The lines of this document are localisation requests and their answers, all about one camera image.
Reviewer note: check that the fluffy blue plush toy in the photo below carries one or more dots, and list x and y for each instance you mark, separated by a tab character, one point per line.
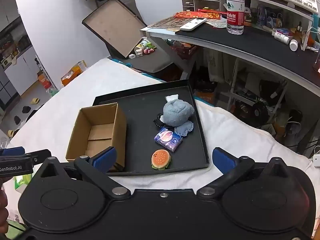
177	112

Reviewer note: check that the black slipper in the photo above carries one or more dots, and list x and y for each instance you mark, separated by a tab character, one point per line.
17	120
26	109

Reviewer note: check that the green tissue pack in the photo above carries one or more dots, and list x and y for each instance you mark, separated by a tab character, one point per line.
21	181

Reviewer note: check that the white green small bottle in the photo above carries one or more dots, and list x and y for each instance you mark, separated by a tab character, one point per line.
141	45

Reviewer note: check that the grey cushioned stool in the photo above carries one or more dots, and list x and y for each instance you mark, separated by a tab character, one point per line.
155	62

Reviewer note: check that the white desk riser shelf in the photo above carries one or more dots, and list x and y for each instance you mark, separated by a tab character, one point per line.
287	7

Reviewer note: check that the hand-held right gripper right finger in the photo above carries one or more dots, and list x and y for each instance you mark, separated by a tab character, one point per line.
223	159

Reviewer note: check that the white cabinet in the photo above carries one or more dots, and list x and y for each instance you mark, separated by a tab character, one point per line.
22	67

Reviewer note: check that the white pill bottle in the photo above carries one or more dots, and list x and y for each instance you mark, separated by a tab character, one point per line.
294	45
281	38

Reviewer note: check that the white crumpled tissue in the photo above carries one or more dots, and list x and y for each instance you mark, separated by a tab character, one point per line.
172	97

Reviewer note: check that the blue tissue pack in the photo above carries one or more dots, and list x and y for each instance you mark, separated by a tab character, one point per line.
167	138

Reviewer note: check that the hamburger plush toy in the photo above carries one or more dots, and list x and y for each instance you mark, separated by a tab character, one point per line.
161	158

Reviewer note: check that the orange open carton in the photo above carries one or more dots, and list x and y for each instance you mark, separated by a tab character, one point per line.
73	73

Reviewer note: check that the black desk fan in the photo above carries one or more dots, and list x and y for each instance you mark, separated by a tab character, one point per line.
259	113

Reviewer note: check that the black shallow tray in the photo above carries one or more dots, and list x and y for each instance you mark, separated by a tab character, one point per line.
140	135

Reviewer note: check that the small red carton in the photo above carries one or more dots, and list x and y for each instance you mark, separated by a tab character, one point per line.
45	80

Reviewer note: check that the blue denim heart pouch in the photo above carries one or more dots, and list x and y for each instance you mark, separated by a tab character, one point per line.
184	128

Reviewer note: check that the brown patterned board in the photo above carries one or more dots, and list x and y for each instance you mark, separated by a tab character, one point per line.
165	23

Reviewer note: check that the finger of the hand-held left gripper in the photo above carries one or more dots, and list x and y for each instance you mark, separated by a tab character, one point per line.
40	156
12	151

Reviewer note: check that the small red toy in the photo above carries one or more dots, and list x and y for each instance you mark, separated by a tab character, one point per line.
149	51

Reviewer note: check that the red patterned packet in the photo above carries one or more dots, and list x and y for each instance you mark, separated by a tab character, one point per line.
195	15

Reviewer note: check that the black desk mat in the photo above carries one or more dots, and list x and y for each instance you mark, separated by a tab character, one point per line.
250	42

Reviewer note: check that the clear water bottle red label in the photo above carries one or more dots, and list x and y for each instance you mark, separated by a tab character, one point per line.
235	17

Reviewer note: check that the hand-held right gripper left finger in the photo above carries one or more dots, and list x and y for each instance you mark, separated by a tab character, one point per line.
105	158

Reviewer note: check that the beige hanging cloth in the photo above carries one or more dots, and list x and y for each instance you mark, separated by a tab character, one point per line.
217	65

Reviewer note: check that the white charger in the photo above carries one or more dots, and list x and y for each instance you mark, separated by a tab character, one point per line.
316	160

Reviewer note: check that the white remote control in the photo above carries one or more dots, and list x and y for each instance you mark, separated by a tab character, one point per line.
192	25

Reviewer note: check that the face mask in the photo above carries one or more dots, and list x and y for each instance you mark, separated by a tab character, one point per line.
217	23

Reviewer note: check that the brown cardboard box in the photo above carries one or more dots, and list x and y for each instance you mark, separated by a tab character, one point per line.
100	130

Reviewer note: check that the black stitched soft toy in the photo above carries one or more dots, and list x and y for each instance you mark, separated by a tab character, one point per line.
158	122

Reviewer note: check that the dark shallow box lid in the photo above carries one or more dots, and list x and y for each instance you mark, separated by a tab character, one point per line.
112	22

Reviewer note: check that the red basket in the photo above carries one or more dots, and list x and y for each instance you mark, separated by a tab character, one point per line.
185	50

